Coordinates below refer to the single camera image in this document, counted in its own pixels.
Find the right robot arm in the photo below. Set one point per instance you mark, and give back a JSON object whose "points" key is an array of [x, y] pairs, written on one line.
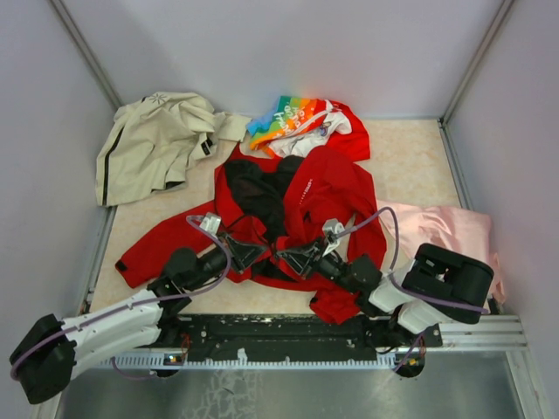
{"points": [[436, 286]]}

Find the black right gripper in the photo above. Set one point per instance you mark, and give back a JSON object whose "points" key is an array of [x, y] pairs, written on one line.
{"points": [[302, 260]]}

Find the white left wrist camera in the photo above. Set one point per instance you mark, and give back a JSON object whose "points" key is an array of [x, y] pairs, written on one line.
{"points": [[210, 223]]}

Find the aluminium frame post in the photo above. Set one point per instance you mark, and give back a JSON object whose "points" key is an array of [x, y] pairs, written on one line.
{"points": [[91, 60], [493, 30]]}

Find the rainbow white red garment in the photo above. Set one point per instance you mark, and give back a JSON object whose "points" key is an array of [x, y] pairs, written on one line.
{"points": [[296, 125]]}

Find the red jacket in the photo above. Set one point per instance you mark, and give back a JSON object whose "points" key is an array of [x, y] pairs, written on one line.
{"points": [[279, 203]]}

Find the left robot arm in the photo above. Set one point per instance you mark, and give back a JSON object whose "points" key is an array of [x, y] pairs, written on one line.
{"points": [[55, 351]]}

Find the left aluminium frame post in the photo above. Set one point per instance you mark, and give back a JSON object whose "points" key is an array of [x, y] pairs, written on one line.
{"points": [[91, 60]]}

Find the beige jacket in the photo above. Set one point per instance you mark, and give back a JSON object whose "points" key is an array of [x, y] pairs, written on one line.
{"points": [[156, 140]]}

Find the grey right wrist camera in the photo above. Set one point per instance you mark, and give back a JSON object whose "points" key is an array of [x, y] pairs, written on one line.
{"points": [[331, 229]]}

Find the right aluminium frame post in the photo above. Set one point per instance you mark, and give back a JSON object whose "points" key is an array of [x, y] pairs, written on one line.
{"points": [[493, 30]]}

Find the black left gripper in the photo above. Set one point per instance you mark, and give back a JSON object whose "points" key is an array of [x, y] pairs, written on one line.
{"points": [[244, 254]]}

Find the pink satin cloth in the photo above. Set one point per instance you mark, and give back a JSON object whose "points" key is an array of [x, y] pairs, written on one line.
{"points": [[460, 230]]}

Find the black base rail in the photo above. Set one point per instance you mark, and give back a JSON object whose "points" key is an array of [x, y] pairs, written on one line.
{"points": [[219, 337]]}

